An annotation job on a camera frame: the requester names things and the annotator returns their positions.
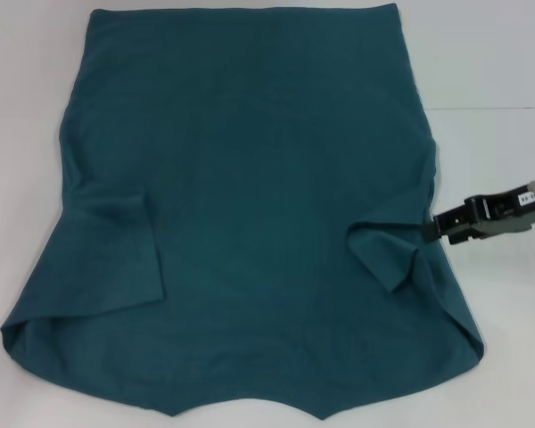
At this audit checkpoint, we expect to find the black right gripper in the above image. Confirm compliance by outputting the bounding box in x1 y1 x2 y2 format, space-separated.
421 169 535 246

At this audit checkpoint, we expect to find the teal blue shirt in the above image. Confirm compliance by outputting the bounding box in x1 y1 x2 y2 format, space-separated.
0 4 487 420

